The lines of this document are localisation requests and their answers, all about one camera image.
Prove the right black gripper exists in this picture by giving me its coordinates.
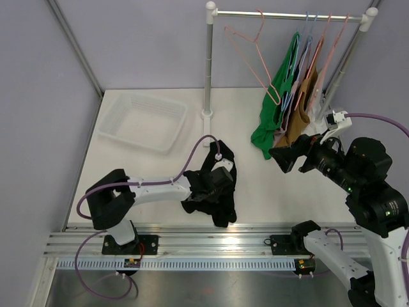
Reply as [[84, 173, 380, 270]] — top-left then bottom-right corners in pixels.
[[269, 127, 361, 192]]

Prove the green tank top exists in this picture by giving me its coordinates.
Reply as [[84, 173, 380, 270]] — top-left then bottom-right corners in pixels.
[[251, 31, 298, 160]]

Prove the black tank top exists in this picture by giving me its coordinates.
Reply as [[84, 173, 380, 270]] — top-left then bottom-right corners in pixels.
[[181, 140, 237, 228]]

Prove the pink wire hanger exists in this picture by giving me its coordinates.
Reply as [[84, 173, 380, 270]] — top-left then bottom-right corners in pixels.
[[224, 9, 281, 106]]

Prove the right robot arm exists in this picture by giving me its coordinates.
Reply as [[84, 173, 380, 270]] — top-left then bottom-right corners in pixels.
[[269, 134, 408, 306]]

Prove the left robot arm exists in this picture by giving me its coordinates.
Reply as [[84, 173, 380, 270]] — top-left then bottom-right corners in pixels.
[[86, 161, 234, 255]]

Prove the mauve tank top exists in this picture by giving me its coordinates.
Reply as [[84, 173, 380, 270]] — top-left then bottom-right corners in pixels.
[[273, 56, 305, 147]]

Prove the brown tank top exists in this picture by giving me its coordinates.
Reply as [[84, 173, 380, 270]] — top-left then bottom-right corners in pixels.
[[274, 65, 318, 148]]

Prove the white plastic basket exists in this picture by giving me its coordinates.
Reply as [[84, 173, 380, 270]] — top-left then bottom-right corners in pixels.
[[97, 93, 188, 155]]

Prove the metal clothes rack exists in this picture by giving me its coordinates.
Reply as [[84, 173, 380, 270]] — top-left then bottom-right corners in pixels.
[[201, 1, 381, 134]]

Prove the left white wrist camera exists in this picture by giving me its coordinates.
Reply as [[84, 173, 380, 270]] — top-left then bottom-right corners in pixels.
[[212, 154, 234, 172]]

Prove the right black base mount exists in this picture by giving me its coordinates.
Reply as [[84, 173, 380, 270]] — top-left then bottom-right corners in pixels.
[[263, 235, 297, 256]]

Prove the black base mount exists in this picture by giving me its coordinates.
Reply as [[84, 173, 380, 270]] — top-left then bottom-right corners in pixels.
[[102, 235, 159, 256], [263, 235, 297, 256]]

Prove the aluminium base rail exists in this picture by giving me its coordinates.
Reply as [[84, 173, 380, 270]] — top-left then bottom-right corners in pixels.
[[44, 223, 389, 256]]

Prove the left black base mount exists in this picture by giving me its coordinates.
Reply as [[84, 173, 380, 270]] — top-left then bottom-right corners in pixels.
[[102, 235, 159, 256]]

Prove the white slotted cable duct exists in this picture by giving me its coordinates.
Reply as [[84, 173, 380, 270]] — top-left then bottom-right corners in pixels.
[[58, 258, 295, 271]]

